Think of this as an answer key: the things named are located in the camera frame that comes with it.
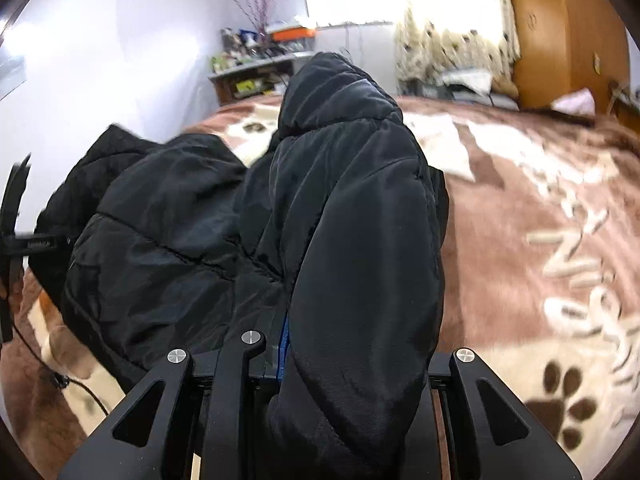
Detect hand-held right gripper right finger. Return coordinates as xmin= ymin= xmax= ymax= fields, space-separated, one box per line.
xmin=427 ymin=347 xmax=584 ymax=480

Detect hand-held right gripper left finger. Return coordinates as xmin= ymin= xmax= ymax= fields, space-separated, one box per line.
xmin=57 ymin=310 xmax=292 ymax=480

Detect black puffer jacket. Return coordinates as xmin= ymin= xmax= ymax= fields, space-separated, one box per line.
xmin=34 ymin=51 xmax=451 ymax=480

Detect brown printed blanket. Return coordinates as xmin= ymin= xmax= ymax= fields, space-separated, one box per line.
xmin=0 ymin=95 xmax=640 ymax=480

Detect cluttered white shelf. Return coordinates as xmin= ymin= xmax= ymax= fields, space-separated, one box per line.
xmin=206 ymin=54 xmax=297 ymax=107

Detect brown stuffed toy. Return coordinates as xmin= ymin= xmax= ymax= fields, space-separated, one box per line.
xmin=491 ymin=76 xmax=522 ymax=99

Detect pink cloth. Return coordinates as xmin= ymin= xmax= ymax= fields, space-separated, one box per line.
xmin=551 ymin=88 xmax=597 ymax=116

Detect white folded cloth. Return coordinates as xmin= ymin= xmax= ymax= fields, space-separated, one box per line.
xmin=441 ymin=69 xmax=494 ymax=94

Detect dried branches in vase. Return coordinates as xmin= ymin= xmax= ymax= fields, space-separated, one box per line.
xmin=234 ymin=0 xmax=287 ymax=37

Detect orange box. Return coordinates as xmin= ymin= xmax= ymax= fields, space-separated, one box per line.
xmin=269 ymin=26 xmax=318 ymax=42

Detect cream patterned curtain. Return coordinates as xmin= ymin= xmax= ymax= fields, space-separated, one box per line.
xmin=394 ymin=0 xmax=522 ymax=85

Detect wooden wardrobe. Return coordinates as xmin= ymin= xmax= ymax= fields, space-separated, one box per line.
xmin=501 ymin=0 xmax=632 ymax=112

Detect black cable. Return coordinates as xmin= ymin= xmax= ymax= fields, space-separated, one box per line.
xmin=0 ymin=280 xmax=109 ymax=417

